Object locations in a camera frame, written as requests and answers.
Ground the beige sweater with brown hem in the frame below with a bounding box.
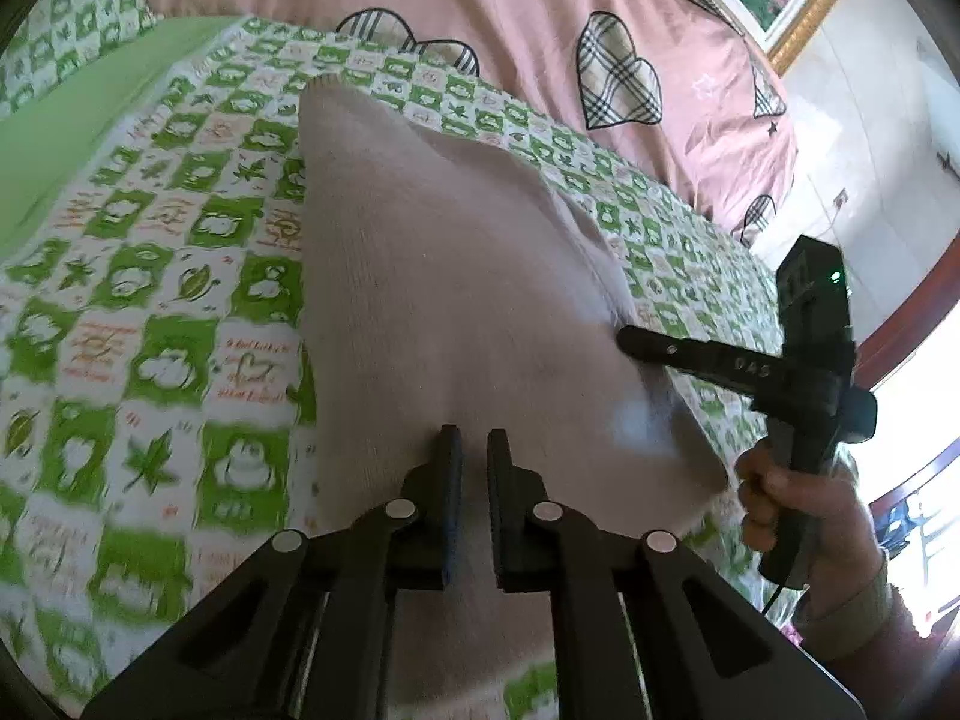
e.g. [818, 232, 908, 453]
[299, 76, 729, 715]

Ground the person's right hand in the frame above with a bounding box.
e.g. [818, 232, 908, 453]
[736, 439, 885, 617]

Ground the dark red fuzzy sleeve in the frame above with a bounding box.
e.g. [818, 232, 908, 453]
[793, 561, 958, 718]

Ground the green white patterned bedspread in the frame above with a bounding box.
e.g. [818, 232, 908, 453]
[2, 0, 779, 715]

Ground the pink quilt with plaid hearts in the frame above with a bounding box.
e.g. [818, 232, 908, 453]
[148, 0, 797, 241]

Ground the red brown window frame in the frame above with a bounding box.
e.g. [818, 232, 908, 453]
[854, 242, 958, 502]

